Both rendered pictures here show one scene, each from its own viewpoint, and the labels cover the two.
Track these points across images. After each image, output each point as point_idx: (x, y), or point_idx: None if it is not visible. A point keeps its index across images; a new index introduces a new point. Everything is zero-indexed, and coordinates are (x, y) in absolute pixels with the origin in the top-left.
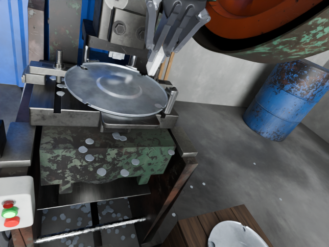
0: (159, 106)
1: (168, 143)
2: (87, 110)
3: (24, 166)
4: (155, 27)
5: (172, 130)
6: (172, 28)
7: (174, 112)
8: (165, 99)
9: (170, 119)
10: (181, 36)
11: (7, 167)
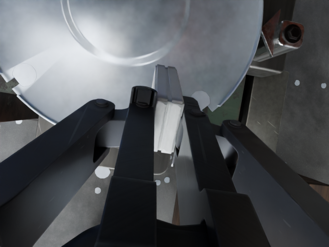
0: (202, 104)
1: (221, 120)
2: None
3: None
4: None
5: (258, 80)
6: (187, 188)
7: (276, 59)
8: (240, 71)
9: (256, 71)
10: (245, 189)
11: None
